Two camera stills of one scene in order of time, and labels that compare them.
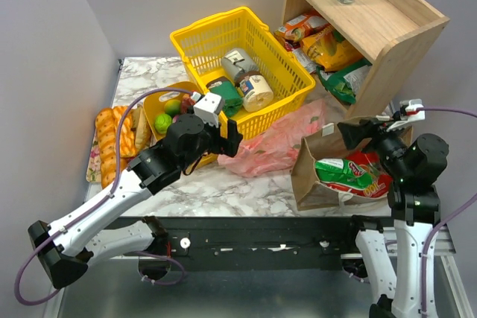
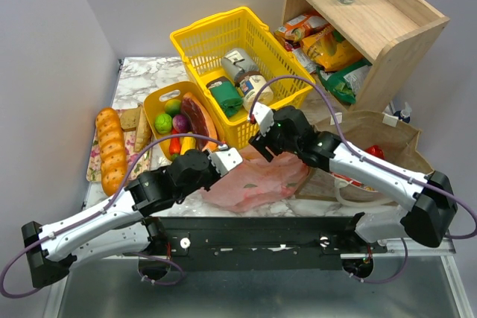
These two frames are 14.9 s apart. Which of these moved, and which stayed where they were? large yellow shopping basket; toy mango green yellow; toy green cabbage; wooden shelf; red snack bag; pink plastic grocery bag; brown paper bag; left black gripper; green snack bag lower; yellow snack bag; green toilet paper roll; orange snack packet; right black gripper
Moved: pink plastic grocery bag; left black gripper; brown paper bag; right black gripper; red snack bag
Stayed: green snack bag lower; wooden shelf; green toilet paper roll; large yellow shopping basket; toy mango green yellow; yellow snack bag; orange snack packet; toy green cabbage
